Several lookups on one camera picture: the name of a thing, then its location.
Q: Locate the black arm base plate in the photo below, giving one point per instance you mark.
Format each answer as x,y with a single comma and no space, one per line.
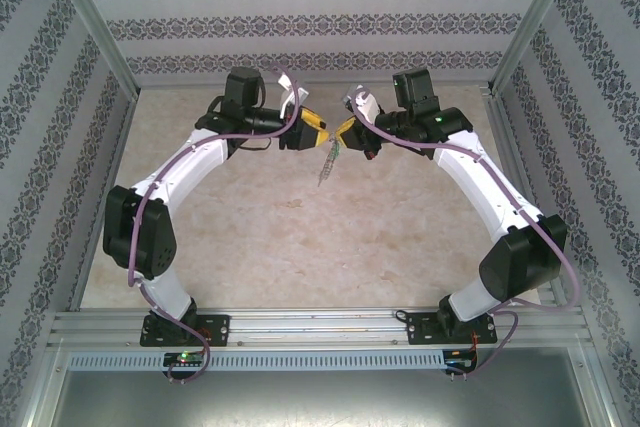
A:
422,329
215,329

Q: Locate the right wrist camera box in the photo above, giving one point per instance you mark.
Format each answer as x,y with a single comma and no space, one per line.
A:
352,93

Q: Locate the aluminium mounting rail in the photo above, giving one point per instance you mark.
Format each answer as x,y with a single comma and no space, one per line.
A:
320,322

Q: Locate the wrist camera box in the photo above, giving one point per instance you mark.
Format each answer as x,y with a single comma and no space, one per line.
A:
352,93
301,94

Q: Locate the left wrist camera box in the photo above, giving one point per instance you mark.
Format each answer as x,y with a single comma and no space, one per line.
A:
301,94

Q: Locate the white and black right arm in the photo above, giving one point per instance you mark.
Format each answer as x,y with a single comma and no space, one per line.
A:
460,182

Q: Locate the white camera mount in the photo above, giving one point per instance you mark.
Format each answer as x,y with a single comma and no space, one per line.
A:
286,97
370,108

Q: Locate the grey sheet metal panel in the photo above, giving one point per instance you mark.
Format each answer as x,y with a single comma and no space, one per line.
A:
320,402

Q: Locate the small circuit board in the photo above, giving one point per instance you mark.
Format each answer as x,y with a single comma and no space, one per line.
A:
460,359
182,358

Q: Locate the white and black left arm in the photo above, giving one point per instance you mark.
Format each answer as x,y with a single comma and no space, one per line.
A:
200,162

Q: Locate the aluminium frame post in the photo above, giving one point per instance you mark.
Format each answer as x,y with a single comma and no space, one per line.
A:
90,17
537,17

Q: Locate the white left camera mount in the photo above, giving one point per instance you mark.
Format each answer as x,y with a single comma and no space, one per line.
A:
286,97

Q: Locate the metal keyring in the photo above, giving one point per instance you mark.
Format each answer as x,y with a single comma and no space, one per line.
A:
327,167

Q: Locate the aluminium table side rail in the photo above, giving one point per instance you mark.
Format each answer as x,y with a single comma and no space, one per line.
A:
515,157
119,147

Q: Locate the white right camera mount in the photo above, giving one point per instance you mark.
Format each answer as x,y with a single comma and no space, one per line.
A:
370,108

